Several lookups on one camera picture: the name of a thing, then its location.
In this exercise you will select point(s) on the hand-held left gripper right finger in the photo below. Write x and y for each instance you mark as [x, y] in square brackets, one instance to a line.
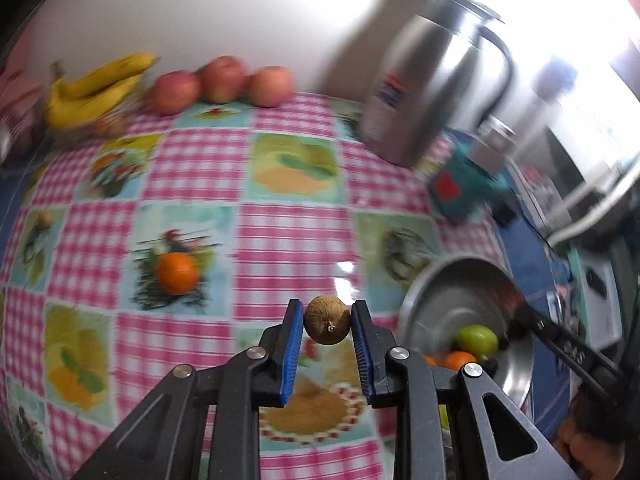
[362, 355]

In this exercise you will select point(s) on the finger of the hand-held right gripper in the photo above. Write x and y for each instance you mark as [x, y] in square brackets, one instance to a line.
[570, 347]

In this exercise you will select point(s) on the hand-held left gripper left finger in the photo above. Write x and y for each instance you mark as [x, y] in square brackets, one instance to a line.
[292, 355]

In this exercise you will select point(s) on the brown kiwi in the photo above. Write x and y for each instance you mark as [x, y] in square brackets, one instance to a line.
[327, 320]

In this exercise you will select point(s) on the dark plum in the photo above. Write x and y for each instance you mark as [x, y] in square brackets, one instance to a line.
[510, 340]
[491, 366]

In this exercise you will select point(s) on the green guava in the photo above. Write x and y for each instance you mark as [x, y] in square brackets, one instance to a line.
[477, 338]

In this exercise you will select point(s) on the large orange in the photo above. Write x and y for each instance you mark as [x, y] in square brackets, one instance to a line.
[460, 360]

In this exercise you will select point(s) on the stainless steel basin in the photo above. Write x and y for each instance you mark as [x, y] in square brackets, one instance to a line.
[450, 300]

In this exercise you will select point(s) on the person's right hand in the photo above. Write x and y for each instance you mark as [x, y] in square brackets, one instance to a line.
[572, 452]

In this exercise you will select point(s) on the white flat box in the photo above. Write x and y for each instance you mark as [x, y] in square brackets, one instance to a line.
[597, 305]

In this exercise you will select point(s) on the medium orange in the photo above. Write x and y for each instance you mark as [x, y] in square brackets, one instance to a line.
[175, 273]

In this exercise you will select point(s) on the pink checkered tablecloth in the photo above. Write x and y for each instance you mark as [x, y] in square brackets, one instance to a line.
[290, 210]

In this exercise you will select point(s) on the white rack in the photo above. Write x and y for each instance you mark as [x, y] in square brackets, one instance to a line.
[590, 200]

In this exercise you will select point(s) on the small black box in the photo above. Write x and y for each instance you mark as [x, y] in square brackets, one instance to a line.
[505, 212]

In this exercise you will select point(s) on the teal box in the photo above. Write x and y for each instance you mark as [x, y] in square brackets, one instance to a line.
[465, 187]

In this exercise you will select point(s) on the red apple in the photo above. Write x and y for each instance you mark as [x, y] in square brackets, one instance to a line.
[174, 93]
[270, 86]
[223, 80]

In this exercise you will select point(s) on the tiny brown fruit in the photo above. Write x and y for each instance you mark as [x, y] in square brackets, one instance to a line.
[45, 217]

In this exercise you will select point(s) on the stainless steel thermos jug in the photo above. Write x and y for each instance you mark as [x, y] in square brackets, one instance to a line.
[430, 75]

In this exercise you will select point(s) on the clear plastic fruit tray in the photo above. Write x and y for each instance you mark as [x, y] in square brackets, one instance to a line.
[125, 115]

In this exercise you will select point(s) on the small orange fruit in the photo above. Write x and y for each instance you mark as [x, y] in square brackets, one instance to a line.
[107, 126]

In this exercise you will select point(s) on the yellow banana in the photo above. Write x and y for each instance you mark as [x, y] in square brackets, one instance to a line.
[85, 107]
[107, 72]

